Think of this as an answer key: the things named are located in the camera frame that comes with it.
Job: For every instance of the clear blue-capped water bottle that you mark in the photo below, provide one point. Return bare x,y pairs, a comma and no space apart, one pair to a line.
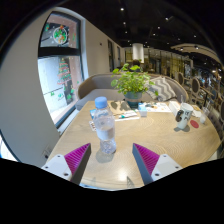
105,128

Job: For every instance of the group of ceiling lights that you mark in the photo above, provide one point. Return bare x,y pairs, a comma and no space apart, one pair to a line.
125,23

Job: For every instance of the person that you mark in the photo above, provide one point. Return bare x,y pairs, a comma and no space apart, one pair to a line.
136,62

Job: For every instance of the grey zigzag cushion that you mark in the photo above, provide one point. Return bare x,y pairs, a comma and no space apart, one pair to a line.
164,88

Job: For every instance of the white printed leaflet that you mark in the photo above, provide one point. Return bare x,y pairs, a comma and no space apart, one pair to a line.
159,107

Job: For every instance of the window with festive decals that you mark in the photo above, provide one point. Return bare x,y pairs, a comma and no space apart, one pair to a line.
55,80

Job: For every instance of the white round column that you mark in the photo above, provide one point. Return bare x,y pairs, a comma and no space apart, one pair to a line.
138,52

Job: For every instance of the flat round red coaster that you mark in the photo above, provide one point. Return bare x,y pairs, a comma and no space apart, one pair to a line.
194,124

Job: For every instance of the group of dining chairs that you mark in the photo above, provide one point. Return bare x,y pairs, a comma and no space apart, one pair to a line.
196,88

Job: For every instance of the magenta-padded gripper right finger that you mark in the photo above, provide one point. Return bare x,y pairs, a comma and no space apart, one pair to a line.
146,158

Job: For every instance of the white napkin box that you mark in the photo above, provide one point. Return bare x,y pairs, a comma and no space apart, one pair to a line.
173,107

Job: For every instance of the green potted plant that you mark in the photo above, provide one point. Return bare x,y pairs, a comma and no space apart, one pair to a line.
131,83

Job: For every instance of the white sheet with pens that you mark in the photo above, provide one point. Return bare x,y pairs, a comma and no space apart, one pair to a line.
127,115

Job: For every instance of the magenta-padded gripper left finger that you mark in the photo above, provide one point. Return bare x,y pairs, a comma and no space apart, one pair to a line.
77,158

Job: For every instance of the grey curved sofa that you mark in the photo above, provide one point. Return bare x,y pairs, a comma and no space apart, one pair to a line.
96,86

